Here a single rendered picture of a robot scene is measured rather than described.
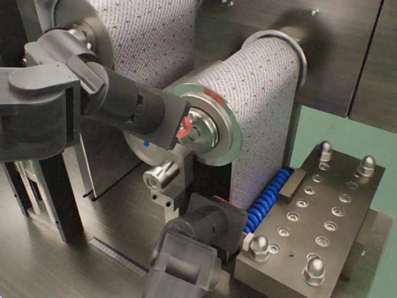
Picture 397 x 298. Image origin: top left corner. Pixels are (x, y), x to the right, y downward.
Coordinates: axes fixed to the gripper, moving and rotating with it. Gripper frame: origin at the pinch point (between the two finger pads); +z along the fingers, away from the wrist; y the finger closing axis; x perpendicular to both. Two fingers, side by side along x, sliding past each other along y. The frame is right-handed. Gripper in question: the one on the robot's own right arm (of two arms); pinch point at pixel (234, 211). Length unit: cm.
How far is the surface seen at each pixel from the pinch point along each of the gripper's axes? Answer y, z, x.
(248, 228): 3.0, 1.7, -2.3
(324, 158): 7.5, 26.3, 11.6
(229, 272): 1.9, 3.1, -13.1
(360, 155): 1, 209, -2
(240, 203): 0.2, 0.9, 1.6
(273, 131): 0.2, 6.3, 15.6
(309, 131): -37, 215, 1
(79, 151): -41.3, 0.6, -3.4
